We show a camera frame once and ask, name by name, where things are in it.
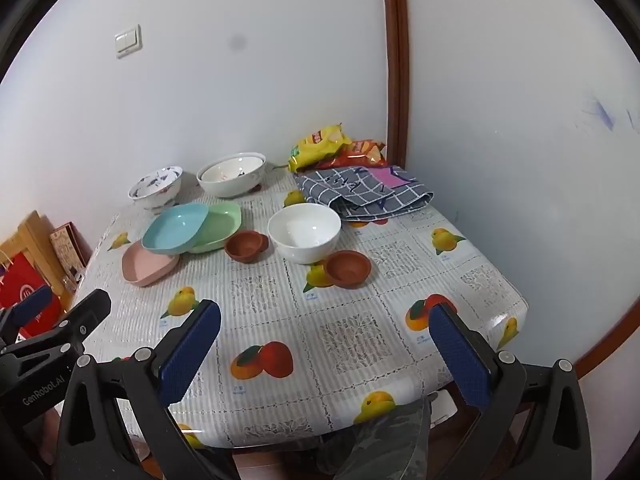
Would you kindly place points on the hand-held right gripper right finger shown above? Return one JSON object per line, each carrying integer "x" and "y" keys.
{"x": 457, "y": 355}

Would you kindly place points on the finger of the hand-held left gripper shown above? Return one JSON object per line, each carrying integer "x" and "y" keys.
{"x": 31, "y": 304}
{"x": 87, "y": 312}

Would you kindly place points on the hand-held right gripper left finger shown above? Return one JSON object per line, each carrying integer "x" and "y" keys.
{"x": 190, "y": 355}

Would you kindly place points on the pink square plate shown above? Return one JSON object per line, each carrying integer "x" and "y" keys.
{"x": 145, "y": 267}

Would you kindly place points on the small brown clay bowl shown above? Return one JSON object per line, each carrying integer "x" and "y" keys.
{"x": 347, "y": 267}
{"x": 240, "y": 246}

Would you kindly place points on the light blue square plate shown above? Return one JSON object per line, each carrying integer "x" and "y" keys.
{"x": 172, "y": 227}

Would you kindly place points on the light green square plate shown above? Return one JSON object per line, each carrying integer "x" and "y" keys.
{"x": 220, "y": 225}

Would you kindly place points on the plain white bowl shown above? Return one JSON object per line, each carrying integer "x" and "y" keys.
{"x": 302, "y": 230}

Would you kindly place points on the red paper bag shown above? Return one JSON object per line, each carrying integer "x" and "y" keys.
{"x": 20, "y": 277}

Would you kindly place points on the patterned book with red cover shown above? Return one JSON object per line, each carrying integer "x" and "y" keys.
{"x": 66, "y": 249}

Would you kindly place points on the wooden board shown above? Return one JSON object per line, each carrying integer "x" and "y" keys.
{"x": 32, "y": 235}

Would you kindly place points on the blue bird print bowl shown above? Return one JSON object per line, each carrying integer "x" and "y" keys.
{"x": 160, "y": 195}

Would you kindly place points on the brown baseboard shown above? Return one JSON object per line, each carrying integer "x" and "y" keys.
{"x": 610, "y": 337}

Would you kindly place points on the large white swirl pattern bowl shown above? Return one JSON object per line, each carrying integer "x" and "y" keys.
{"x": 230, "y": 189}

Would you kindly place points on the white orange print bowl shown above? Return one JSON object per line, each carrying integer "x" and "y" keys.
{"x": 225, "y": 172}

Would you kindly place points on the grey checked cloth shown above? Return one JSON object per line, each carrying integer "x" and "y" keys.
{"x": 350, "y": 190}

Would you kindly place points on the orange chip bag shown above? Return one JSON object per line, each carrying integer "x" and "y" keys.
{"x": 360, "y": 152}

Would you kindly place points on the yellow chip bag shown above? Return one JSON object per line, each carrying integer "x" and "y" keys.
{"x": 315, "y": 147}

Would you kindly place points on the white wall switch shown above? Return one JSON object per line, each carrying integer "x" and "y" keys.
{"x": 128, "y": 41}

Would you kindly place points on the brown wooden door frame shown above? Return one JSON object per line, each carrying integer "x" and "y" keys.
{"x": 395, "y": 60}

